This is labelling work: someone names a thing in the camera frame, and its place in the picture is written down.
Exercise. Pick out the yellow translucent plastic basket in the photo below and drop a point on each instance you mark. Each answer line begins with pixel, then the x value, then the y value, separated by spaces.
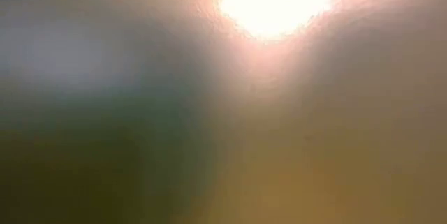
pixel 139 42

